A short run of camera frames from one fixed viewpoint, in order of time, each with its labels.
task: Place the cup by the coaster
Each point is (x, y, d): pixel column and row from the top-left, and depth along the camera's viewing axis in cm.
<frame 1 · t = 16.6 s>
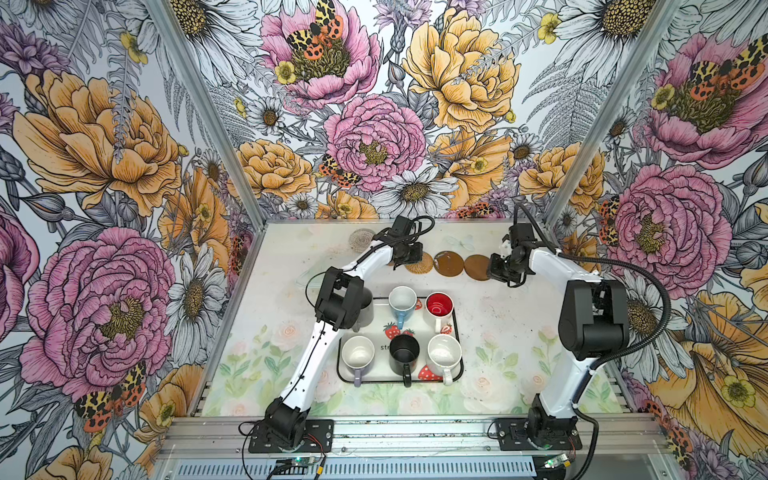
left hand: (420, 262, 108), fingers closed
right hand: (489, 280, 97), fingers closed
scratched brown wooden round coaster: (448, 263, 113), on the table
plain brown wooden round coaster: (477, 267, 111), on the table
white strawberry serving tray: (419, 324, 95), on the table
light blue mug: (402, 301, 96), point 5 cm above the table
red inside white mug: (439, 306, 96), point 4 cm above the table
white mug purple handle: (358, 352, 88), point 2 cm above the table
black mug: (404, 351, 86), point 4 cm above the table
white mug: (445, 352, 89), on the table

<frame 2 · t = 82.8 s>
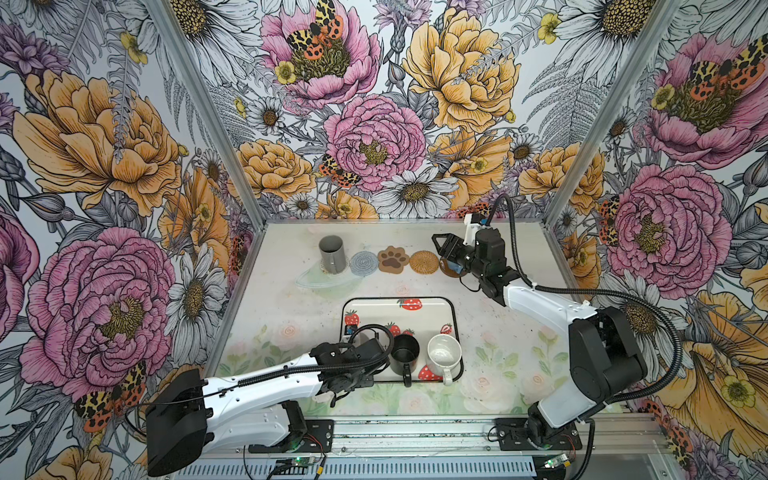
left hand: (357, 380, 79), fingers closed
right hand: (437, 246, 88), fingers open
grey mug: (333, 255, 101), point 10 cm above the table
cork paw print coaster: (392, 260, 112), on the table
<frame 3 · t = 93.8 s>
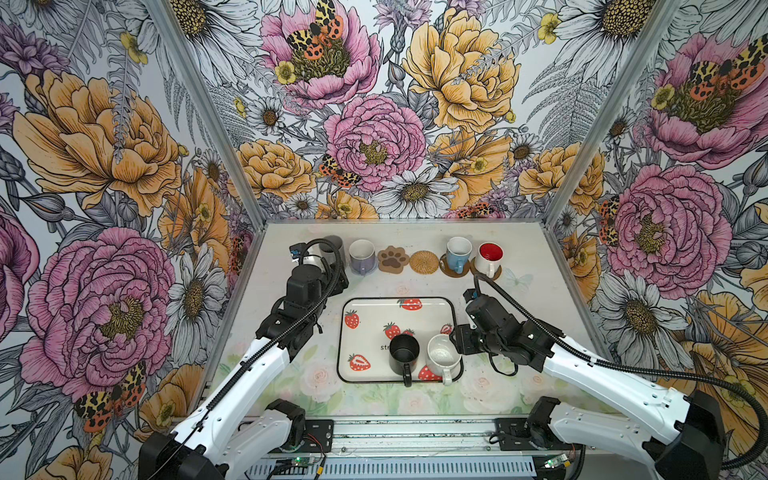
left hand: (331, 274, 79), fingers open
right hand: (461, 346, 78), fingers open
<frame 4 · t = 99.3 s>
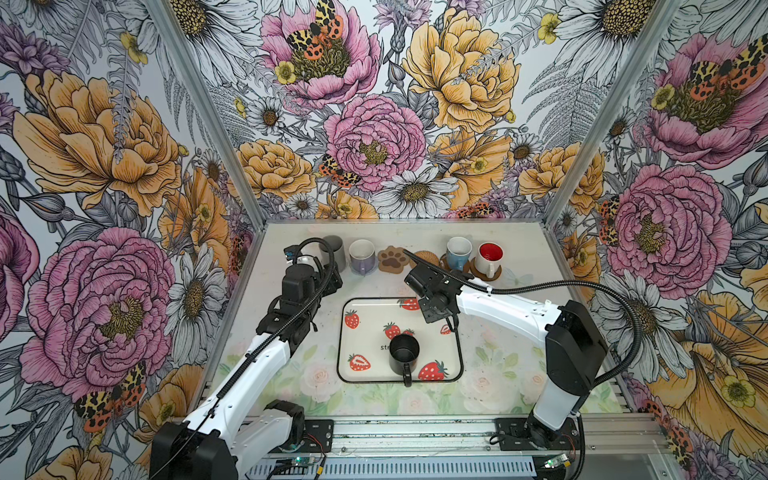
left hand: (326, 276, 82), fingers open
right hand: (441, 315, 86), fingers closed
